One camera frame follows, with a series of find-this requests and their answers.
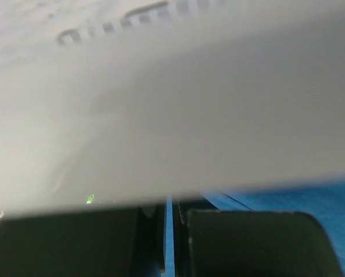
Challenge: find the white plastic mesh basket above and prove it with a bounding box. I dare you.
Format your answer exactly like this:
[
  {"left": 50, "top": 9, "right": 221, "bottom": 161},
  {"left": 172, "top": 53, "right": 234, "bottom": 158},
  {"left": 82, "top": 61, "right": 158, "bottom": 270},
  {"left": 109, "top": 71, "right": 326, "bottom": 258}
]
[{"left": 0, "top": 1, "right": 345, "bottom": 214}]

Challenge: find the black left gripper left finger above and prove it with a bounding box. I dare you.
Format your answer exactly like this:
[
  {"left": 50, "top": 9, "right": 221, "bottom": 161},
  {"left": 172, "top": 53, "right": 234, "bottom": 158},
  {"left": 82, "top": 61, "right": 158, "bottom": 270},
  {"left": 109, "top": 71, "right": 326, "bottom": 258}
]
[{"left": 0, "top": 205, "right": 166, "bottom": 276}]

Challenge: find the blue t shirt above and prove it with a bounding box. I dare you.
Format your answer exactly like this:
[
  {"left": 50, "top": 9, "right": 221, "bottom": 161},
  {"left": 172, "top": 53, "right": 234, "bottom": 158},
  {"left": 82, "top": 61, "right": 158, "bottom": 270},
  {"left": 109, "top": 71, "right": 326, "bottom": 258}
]
[{"left": 163, "top": 173, "right": 345, "bottom": 277}]

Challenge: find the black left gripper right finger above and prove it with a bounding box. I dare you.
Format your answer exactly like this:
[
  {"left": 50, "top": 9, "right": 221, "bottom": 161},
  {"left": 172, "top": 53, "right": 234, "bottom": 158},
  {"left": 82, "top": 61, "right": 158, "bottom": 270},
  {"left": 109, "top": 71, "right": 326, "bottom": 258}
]
[{"left": 172, "top": 199, "right": 343, "bottom": 276}]

